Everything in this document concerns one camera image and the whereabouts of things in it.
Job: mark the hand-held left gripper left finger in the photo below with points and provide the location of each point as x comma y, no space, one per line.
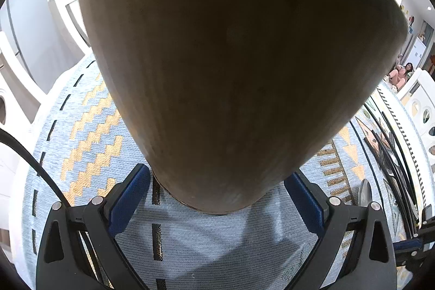
131,195

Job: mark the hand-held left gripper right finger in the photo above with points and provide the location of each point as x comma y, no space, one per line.
304,201

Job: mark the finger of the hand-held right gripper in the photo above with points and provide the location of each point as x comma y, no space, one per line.
407,245

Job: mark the metal spoon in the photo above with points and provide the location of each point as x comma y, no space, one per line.
365,191

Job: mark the black chopstick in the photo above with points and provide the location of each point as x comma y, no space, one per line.
384,149
373,120
390,127
396,171

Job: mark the bamboo utensil holder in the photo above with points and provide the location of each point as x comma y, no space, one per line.
238,72

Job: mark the blue patterned woven mat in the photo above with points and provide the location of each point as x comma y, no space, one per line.
221,249

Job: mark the pale floral tablecloth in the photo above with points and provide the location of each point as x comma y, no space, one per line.
23,191

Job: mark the white carved chair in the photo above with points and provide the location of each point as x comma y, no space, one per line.
418,99
64,25
17,79

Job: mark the person sitting in background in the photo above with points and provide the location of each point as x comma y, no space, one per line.
401,74

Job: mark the grey refrigerator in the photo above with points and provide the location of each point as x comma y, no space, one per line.
37,21

